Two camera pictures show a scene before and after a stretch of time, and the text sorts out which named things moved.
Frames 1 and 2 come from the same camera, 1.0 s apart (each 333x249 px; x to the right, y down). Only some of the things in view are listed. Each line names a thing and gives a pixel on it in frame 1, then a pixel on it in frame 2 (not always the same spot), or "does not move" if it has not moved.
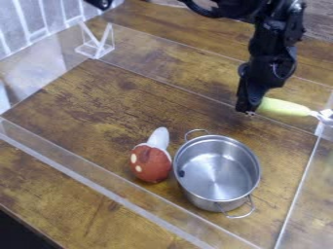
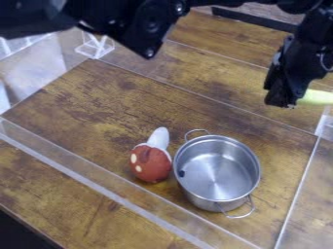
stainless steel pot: (216, 169) does not move
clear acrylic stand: (96, 48) does not move
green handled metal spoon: (287, 107) to (316, 97)
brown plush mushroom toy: (150, 161) does not move
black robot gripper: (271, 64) to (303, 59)
